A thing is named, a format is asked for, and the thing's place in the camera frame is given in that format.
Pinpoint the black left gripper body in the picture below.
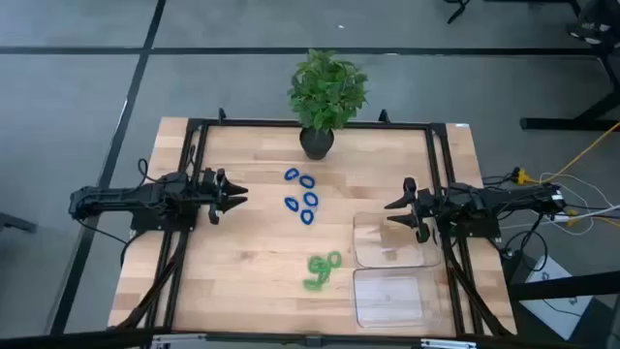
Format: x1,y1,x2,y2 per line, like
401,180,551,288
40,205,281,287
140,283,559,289
201,167,228,225

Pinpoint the green plant in black pot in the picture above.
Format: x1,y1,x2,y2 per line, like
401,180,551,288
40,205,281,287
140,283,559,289
287,48,370,161

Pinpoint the black arm base cable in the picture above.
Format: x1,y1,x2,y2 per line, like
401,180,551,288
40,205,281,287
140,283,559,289
76,218,144,269

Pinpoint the thin white cable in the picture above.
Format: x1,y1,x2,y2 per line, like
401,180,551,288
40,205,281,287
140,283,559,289
539,172,615,238

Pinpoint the clear plastic tray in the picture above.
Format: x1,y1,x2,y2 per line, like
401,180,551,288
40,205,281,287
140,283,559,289
352,266,443,330
352,210,443,270

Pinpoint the black stand leg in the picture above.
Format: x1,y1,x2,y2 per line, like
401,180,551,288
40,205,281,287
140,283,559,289
445,0,474,24

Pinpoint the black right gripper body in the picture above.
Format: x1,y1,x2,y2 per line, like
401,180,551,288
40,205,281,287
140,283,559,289
404,176,437,244

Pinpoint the black chair base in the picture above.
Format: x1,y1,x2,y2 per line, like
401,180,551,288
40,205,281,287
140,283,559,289
0,211,39,235

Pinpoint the person's shoe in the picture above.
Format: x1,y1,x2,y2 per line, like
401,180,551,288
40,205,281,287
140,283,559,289
566,21,611,46

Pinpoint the black desk leg bar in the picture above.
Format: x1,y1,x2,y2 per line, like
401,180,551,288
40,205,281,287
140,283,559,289
508,270,620,301

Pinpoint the yellow extension cable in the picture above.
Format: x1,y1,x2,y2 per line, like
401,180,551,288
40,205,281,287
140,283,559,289
513,120,620,186

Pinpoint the black beam with silver brackets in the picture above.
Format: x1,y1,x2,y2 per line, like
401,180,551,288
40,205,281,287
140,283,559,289
0,325,620,349

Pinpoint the yellow cable with plug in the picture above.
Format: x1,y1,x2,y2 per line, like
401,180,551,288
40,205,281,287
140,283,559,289
565,208,620,228

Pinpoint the black aluminium table frame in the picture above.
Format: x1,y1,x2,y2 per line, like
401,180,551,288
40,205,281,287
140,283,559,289
108,107,517,338

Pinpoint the black desk frame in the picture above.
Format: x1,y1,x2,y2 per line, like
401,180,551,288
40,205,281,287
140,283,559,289
520,0,620,132

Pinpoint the thick white cable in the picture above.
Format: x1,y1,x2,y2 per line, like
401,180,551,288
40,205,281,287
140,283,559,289
551,206,620,223

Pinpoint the white cardboard box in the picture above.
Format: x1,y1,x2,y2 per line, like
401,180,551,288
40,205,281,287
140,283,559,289
520,255,595,340

